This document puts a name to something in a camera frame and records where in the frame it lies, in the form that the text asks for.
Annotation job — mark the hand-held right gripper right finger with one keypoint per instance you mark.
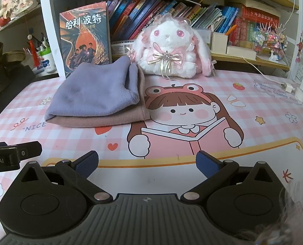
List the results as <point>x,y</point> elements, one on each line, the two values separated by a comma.
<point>206,164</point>

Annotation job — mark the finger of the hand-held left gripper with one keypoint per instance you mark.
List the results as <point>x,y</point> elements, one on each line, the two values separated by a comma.
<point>30,151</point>

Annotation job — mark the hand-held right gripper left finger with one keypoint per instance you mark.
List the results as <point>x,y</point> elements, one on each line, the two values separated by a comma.
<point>86,162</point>

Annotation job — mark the purple and pink sweater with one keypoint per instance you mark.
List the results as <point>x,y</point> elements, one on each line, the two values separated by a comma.
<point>90,97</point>

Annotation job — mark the pink cartoon desk mat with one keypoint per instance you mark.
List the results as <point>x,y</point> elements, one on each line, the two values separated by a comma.
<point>243,137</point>

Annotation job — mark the dark olive bag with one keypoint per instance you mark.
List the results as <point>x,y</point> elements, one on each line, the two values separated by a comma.
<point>3,69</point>

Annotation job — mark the white pen cup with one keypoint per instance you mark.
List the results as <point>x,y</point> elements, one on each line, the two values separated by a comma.
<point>46,62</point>

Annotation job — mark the red tassel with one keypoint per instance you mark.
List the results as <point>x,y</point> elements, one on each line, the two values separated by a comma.
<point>34,53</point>

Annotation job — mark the fuzzy grey sleeve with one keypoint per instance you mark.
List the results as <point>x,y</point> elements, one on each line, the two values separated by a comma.
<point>299,222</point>

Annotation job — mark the white charger plug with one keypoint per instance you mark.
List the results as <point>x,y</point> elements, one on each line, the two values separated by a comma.
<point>288,87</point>

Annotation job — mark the white flat box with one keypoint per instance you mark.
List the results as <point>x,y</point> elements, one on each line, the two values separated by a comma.
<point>240,52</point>

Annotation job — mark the white pen holder box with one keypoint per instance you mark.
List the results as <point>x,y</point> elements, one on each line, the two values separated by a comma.
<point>219,42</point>

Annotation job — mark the dragon cover book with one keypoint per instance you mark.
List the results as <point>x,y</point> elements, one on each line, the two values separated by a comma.
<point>85,35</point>

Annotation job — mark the white plush bunny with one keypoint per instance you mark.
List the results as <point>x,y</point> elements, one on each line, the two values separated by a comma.
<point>169,38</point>

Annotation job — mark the wooden bookshelf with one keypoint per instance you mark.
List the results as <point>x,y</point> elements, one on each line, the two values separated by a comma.
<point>45,17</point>

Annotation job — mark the sparkly flower ornament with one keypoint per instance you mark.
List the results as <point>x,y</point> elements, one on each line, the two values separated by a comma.
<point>268,39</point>

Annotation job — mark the cartoon deer sticker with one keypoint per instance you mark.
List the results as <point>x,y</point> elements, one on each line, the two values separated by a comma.
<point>300,48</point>

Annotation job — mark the red boxed book set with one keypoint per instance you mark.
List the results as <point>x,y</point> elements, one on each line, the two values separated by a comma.
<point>250,20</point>

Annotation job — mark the row of shelved books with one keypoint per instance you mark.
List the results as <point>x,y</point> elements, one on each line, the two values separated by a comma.
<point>141,10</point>

